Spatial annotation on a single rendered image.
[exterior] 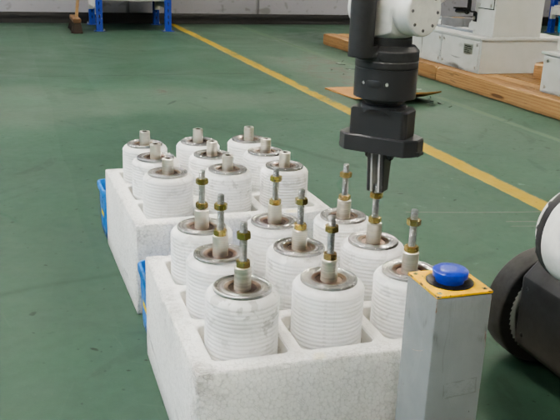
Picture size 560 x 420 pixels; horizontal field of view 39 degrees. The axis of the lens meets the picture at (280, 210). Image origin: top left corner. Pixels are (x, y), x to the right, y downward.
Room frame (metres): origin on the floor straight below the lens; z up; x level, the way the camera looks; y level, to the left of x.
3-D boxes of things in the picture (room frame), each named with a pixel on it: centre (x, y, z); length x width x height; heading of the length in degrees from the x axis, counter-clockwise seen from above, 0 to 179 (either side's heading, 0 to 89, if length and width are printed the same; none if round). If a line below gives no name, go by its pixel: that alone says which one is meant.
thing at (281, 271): (1.07, -0.03, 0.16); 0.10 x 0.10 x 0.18
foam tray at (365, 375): (1.07, -0.03, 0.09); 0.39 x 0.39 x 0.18; 19
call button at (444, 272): (0.82, -0.19, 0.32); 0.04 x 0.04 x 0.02
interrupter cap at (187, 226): (1.14, 0.12, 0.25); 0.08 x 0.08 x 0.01
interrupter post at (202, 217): (1.14, 0.12, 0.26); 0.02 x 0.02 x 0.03
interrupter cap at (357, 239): (1.11, -0.14, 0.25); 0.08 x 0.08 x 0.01
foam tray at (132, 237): (1.59, 0.15, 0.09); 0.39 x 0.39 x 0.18; 20
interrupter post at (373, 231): (1.11, -0.14, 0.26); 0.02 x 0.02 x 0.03
